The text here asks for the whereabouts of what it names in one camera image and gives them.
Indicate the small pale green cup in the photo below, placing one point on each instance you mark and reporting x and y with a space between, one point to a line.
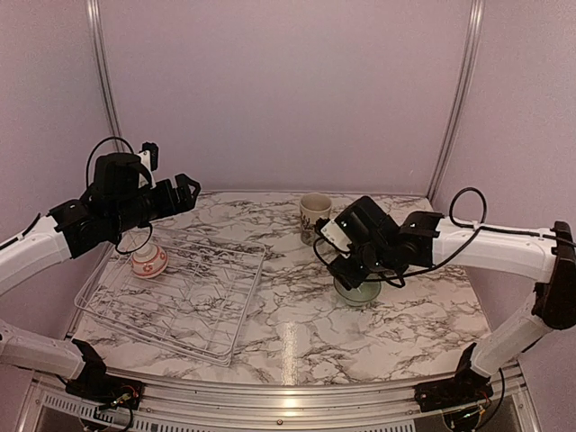
365 293

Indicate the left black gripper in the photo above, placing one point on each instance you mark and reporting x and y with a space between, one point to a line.
169 205

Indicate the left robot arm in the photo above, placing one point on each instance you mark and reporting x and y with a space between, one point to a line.
122 196

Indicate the aluminium frame post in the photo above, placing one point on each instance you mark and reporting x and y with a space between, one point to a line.
95 24
462 89

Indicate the white red small bowl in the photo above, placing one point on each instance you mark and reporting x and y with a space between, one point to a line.
149 261

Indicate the patterned beige tall cup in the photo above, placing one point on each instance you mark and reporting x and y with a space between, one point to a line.
313 207

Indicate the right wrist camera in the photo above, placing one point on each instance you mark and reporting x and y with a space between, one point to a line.
330 231

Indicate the left aluminium frame post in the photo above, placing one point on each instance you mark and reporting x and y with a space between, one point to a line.
95 24

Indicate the front aluminium rail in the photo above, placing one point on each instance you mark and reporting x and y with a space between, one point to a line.
179 405

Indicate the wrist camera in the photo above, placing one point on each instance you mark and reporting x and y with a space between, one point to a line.
148 156
330 231

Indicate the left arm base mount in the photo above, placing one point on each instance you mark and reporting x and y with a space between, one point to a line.
95 384

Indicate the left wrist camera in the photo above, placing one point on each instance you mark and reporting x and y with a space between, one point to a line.
148 156

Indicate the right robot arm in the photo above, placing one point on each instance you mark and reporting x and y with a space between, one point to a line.
372 247

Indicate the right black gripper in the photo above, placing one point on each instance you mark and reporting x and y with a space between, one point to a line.
349 278

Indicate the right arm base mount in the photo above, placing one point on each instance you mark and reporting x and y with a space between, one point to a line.
465 386

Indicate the right aluminium frame post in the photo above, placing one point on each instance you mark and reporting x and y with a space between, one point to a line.
462 89

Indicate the white wire dish rack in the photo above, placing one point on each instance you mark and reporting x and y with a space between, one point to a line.
195 307

